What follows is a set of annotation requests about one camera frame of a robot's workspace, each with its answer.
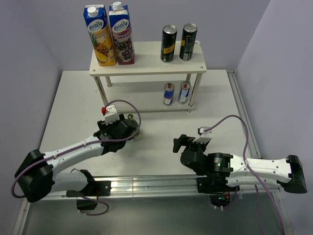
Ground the aluminium right rail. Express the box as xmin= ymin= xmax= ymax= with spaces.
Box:
xmin=226 ymin=70 xmax=262 ymax=159

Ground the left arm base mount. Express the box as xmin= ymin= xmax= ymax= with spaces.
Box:
xmin=66 ymin=181 xmax=111 ymax=216

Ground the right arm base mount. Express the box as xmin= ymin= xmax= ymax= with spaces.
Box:
xmin=196 ymin=177 xmax=240 ymax=211

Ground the grape juice carton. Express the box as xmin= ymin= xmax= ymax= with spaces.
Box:
xmin=109 ymin=1 xmax=135 ymax=65

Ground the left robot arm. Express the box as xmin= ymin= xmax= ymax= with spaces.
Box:
xmin=11 ymin=114 xmax=141 ymax=203

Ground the white two-tier shelf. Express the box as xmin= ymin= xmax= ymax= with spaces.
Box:
xmin=89 ymin=41 xmax=206 ymax=113

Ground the pineapple juice carton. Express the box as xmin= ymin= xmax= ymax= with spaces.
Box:
xmin=83 ymin=4 xmax=116 ymax=66

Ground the green glass bottle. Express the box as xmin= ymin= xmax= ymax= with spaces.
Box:
xmin=127 ymin=114 xmax=140 ymax=139

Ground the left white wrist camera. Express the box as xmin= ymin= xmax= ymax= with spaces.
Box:
xmin=101 ymin=105 xmax=119 ymax=124

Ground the black can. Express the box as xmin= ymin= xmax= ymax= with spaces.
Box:
xmin=179 ymin=23 xmax=198 ymax=61
xmin=160 ymin=25 xmax=177 ymax=62

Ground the aluminium rail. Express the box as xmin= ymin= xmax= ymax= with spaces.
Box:
xmin=22 ymin=175 xmax=281 ymax=201
xmin=226 ymin=70 xmax=262 ymax=159

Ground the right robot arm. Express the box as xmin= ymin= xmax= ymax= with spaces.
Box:
xmin=173 ymin=135 xmax=307 ymax=194

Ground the silver energy can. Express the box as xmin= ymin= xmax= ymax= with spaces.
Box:
xmin=163 ymin=83 xmax=175 ymax=105
xmin=178 ymin=81 xmax=190 ymax=104

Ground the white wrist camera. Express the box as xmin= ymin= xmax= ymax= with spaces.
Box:
xmin=193 ymin=126 xmax=213 ymax=144
xmin=101 ymin=105 xmax=119 ymax=124

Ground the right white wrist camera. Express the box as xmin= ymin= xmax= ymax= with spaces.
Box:
xmin=193 ymin=126 xmax=213 ymax=144

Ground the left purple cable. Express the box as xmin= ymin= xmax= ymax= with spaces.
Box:
xmin=11 ymin=99 xmax=142 ymax=216

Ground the aluminium front rail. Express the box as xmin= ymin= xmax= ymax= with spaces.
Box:
xmin=22 ymin=175 xmax=281 ymax=201

